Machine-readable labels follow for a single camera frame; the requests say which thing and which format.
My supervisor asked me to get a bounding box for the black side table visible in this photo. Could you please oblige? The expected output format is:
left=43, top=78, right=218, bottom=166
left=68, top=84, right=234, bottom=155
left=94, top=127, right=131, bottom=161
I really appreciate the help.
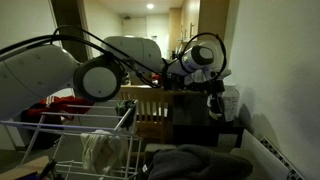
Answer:
left=173, top=117, right=244, bottom=147

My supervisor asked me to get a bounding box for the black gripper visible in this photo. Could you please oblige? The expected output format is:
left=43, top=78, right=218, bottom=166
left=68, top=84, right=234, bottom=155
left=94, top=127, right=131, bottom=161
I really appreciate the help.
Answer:
left=207, top=80, right=225, bottom=120

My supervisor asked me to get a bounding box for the white metal drying rack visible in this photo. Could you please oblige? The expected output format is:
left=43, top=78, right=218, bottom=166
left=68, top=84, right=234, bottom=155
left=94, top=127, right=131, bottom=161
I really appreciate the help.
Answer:
left=1, top=109, right=142, bottom=180

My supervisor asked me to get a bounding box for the white cloth on rack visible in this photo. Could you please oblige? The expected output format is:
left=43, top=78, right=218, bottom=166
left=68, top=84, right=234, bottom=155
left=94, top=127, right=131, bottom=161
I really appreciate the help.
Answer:
left=80, top=130, right=128, bottom=175

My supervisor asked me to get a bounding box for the white calibration board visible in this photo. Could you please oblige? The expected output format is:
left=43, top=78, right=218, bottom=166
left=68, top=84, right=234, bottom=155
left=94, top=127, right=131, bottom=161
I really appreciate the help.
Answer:
left=240, top=130, right=307, bottom=180

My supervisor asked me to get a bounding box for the large white supplement tub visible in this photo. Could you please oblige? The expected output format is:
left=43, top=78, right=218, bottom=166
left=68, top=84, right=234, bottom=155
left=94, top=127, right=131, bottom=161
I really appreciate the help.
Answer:
left=222, top=82, right=239, bottom=122

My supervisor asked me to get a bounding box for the red garment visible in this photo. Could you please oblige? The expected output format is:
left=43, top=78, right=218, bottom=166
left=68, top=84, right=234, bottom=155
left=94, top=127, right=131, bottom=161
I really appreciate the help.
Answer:
left=24, top=96, right=94, bottom=117

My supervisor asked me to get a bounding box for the upper wooden cabinet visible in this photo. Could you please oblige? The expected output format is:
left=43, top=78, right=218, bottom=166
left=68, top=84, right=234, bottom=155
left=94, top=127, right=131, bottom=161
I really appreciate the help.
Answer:
left=181, top=0, right=230, bottom=42

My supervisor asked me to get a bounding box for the dark grey waffle towel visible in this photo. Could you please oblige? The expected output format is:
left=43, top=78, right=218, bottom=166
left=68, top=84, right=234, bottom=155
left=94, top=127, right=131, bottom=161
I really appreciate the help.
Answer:
left=147, top=145, right=253, bottom=180

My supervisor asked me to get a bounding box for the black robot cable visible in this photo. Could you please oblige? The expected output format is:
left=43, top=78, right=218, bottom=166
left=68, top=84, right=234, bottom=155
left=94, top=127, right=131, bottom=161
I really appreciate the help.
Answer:
left=0, top=25, right=228, bottom=89

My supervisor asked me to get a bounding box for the wooden chair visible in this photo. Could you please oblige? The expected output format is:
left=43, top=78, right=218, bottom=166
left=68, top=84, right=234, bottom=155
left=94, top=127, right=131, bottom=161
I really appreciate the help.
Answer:
left=117, top=85, right=168, bottom=143

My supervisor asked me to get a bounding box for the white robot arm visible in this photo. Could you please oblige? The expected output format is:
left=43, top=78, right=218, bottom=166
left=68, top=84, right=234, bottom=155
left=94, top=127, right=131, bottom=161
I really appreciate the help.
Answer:
left=0, top=36, right=231, bottom=120

